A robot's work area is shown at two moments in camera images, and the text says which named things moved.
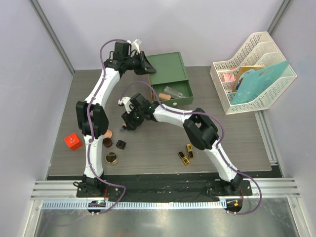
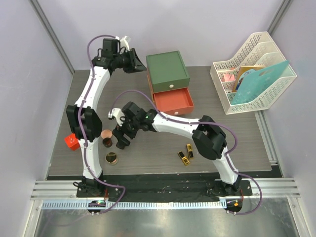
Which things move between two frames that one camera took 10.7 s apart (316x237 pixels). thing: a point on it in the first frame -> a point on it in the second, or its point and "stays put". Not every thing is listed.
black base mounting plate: x=164 y=188 stays put
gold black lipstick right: x=189 y=150 stays put
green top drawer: x=175 y=94 -> x=164 y=82
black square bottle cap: x=121 y=144 stays put
